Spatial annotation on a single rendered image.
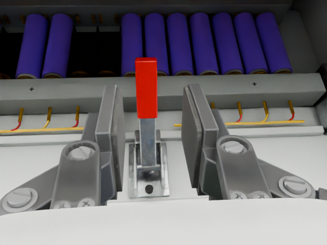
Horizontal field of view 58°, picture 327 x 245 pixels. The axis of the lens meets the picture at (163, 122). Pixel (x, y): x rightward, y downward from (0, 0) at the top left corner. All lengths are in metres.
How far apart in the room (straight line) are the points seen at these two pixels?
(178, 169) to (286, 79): 0.11
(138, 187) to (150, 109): 0.06
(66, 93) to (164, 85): 0.07
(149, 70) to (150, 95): 0.01
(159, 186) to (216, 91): 0.08
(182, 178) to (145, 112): 0.06
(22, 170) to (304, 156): 0.21
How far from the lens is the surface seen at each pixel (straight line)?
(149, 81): 0.17
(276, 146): 0.24
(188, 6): 0.28
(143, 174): 0.21
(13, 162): 0.24
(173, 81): 0.22
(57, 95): 0.22
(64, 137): 0.23
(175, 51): 0.25
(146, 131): 0.18
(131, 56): 0.24
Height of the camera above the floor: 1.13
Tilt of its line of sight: 42 degrees down
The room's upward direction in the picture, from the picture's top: 2 degrees clockwise
